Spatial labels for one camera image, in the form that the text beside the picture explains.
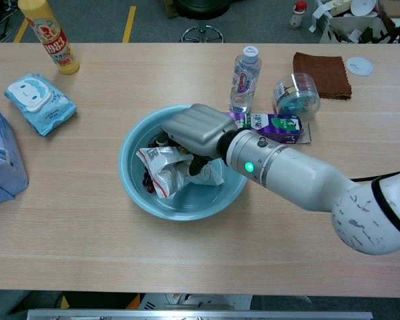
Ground clear water bottle white cap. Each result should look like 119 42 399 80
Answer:
229 45 263 114

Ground brown folded cloth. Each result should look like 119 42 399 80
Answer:
292 52 353 100

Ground clear jar of clips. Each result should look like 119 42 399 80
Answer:
273 72 321 121

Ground chrome stool base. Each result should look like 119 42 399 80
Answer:
181 25 226 44

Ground large blue tissue package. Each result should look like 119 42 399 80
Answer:
0 101 30 207

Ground light blue plastic basin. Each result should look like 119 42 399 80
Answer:
119 104 249 223

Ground white round bowl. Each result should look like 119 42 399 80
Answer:
349 0 378 17

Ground yellow cartoon print canister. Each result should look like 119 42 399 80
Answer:
17 0 81 75

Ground black stool seat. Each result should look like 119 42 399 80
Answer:
172 0 231 20

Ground blue wet wipes pack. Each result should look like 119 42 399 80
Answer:
3 73 78 137

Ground dark purple grape bunch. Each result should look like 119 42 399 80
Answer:
142 131 169 195

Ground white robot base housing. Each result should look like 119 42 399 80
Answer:
139 293 254 311

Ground white storage basket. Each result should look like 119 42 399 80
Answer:
319 15 397 45

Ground aluminium profile rail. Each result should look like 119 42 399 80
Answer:
26 309 374 320

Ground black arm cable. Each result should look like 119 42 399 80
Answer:
349 168 400 183

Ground brown cardboard box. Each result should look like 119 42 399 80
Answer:
159 0 180 18

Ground purple green milk carton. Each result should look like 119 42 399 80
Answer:
226 111 313 145

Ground white green snack bag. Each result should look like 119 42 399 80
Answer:
135 145 225 200

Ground red white bottle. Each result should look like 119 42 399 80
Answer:
289 0 308 31

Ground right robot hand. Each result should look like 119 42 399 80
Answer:
160 103 239 177

